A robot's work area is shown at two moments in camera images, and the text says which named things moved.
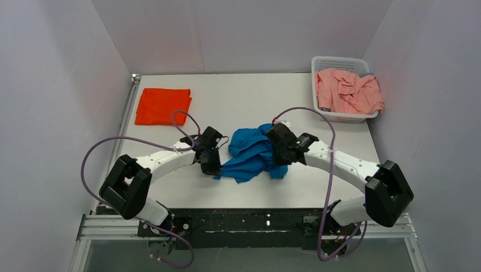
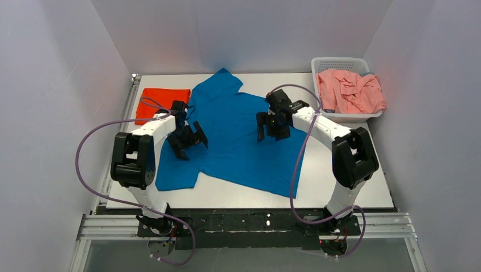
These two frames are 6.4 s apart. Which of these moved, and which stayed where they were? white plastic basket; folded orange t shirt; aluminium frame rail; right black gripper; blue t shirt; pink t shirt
Moved: right black gripper; blue t shirt
Stayed: pink t shirt; folded orange t shirt; white plastic basket; aluminium frame rail
